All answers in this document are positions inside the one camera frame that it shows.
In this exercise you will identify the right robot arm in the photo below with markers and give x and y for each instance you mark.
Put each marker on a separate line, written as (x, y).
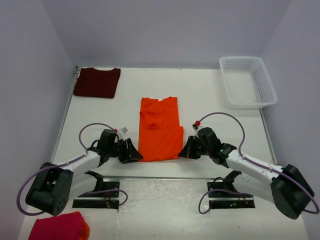
(285, 187)

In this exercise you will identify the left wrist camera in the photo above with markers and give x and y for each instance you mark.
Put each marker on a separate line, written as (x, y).
(121, 133)

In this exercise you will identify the orange t-shirt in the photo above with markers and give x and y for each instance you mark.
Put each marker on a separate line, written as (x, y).
(84, 232)
(161, 137)

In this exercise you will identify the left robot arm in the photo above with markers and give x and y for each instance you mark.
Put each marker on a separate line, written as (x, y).
(56, 184)

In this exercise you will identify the folded dark red t-shirt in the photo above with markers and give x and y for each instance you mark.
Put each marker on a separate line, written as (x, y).
(94, 83)

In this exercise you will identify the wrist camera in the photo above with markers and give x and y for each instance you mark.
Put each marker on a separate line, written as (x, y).
(196, 126)
(121, 133)

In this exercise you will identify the orange t-shirt in pile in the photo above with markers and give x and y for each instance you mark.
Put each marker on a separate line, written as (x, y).
(84, 232)

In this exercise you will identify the white plastic basket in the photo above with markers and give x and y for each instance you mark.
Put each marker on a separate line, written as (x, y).
(247, 82)

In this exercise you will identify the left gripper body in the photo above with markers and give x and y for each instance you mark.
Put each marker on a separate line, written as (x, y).
(118, 150)

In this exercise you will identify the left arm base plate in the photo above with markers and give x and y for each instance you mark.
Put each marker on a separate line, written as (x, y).
(104, 200)

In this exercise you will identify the magenta t-shirt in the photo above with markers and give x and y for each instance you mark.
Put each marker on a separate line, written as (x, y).
(63, 227)

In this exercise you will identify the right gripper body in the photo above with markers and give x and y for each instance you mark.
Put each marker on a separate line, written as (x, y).
(204, 150)

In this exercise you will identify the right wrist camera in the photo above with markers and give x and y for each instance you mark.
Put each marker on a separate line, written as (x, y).
(196, 126)

